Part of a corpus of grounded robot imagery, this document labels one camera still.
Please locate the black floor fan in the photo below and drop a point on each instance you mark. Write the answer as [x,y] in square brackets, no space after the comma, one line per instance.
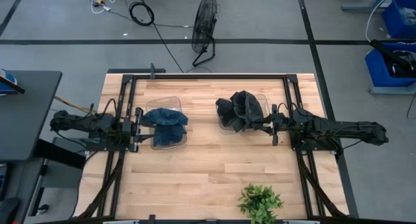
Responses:
[204,22]

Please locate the blue object on desk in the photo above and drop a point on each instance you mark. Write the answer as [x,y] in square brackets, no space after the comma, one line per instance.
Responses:
[8,79]

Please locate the green potted plant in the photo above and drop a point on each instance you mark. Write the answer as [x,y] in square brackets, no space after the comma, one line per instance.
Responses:
[260,203]

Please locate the clear plastic bin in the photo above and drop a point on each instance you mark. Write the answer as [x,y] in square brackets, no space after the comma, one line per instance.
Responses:
[266,102]
[162,102]

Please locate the grey desk leg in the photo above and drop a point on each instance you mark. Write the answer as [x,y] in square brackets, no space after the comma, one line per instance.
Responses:
[364,6]

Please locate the blue storage bin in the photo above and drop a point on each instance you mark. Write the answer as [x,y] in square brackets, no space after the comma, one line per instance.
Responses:
[395,22]
[378,68]

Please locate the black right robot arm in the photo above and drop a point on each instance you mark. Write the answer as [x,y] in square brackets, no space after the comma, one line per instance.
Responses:
[357,131]

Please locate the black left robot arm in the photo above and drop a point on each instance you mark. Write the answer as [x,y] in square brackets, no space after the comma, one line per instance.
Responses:
[81,123]

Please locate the dark grey desk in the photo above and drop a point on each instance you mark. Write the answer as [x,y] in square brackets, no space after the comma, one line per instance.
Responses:
[26,113]

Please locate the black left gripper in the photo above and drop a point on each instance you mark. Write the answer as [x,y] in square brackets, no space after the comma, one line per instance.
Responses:
[131,131]

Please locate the black metal table frame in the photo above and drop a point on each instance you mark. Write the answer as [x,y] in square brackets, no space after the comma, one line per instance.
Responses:
[208,76]

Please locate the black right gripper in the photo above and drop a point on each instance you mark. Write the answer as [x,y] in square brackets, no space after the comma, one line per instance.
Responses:
[282,123]

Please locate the black equipment in bin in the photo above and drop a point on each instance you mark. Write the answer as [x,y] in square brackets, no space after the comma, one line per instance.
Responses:
[390,56]

